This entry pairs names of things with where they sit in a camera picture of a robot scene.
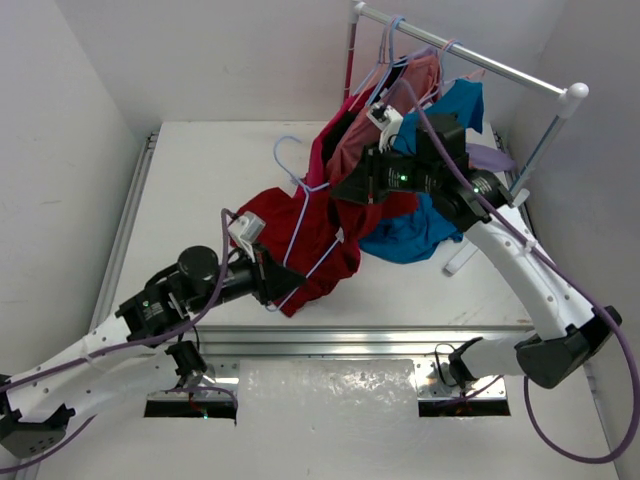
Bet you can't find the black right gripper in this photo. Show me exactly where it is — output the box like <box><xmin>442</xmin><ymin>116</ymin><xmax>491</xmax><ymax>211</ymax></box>
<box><xmin>332</xmin><ymin>141</ymin><xmax>441</xmax><ymax>208</ymax></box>

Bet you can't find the light blue wire hanger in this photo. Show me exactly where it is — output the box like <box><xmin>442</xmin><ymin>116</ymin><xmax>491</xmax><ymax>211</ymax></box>
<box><xmin>272</xmin><ymin>135</ymin><xmax>344</xmax><ymax>280</ymax></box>

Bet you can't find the dark red t-shirt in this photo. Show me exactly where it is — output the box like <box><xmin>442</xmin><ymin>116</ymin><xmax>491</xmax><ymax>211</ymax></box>
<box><xmin>238</xmin><ymin>188</ymin><xmax>418</xmax><ymax>317</ymax></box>

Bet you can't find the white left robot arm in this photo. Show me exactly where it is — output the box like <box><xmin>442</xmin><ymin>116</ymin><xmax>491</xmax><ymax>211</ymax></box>
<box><xmin>1</xmin><ymin>245</ymin><xmax>306</xmax><ymax>459</ymax></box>

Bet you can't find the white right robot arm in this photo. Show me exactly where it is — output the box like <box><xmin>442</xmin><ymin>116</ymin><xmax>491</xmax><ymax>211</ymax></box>
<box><xmin>331</xmin><ymin>108</ymin><xmax>612</xmax><ymax>389</ymax></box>

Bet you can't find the magenta pink t-shirt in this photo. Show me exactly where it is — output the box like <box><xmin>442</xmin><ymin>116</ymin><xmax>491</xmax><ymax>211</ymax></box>
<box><xmin>304</xmin><ymin>95</ymin><xmax>356</xmax><ymax>187</ymax></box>

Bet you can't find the teal blue t-shirt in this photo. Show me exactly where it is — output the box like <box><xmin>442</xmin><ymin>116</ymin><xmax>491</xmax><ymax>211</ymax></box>
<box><xmin>359</xmin><ymin>79</ymin><xmax>484</xmax><ymax>264</ymax></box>

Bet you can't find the salmon pink t-shirt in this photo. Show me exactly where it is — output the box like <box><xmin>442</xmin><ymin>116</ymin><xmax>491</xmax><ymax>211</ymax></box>
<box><xmin>325</xmin><ymin>52</ymin><xmax>440</xmax><ymax>185</ymax></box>

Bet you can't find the blue hanger on rack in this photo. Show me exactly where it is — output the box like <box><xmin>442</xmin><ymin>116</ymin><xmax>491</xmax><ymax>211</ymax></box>
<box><xmin>352</xmin><ymin>15</ymin><xmax>438</xmax><ymax>108</ymax></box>

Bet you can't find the white foam sheet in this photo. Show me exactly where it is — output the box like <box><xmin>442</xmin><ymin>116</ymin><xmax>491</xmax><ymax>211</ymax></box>
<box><xmin>238</xmin><ymin>359</ymin><xmax>418</xmax><ymax>427</ymax></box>

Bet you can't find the lavender cloth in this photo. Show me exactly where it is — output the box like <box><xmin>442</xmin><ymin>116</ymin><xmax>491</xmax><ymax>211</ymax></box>
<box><xmin>466</xmin><ymin>143</ymin><xmax>516</xmax><ymax>173</ymax></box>

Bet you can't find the white clothes rack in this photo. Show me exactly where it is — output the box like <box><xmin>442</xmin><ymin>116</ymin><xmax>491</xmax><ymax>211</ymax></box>
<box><xmin>343</xmin><ymin>0</ymin><xmax>590</xmax><ymax>277</ymax></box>

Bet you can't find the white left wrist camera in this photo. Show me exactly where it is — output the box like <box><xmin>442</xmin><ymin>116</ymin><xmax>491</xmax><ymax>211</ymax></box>
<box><xmin>228</xmin><ymin>212</ymin><xmax>265</xmax><ymax>254</ymax></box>

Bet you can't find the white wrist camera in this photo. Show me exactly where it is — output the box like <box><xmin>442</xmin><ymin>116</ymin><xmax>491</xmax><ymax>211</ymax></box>
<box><xmin>367</xmin><ymin>102</ymin><xmax>404</xmax><ymax>152</ymax></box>
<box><xmin>228</xmin><ymin>212</ymin><xmax>265</xmax><ymax>254</ymax></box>

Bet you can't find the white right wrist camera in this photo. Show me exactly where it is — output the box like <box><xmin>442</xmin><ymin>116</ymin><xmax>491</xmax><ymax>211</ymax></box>
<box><xmin>367</xmin><ymin>102</ymin><xmax>404</xmax><ymax>152</ymax></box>

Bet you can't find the aluminium table rail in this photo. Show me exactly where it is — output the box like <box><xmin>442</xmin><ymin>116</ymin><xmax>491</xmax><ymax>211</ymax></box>
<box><xmin>14</xmin><ymin>129</ymin><xmax>536</xmax><ymax>480</ymax></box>

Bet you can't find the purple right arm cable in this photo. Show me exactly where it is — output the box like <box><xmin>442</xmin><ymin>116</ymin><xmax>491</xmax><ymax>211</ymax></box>
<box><xmin>379</xmin><ymin>78</ymin><xmax>632</xmax><ymax>461</ymax></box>

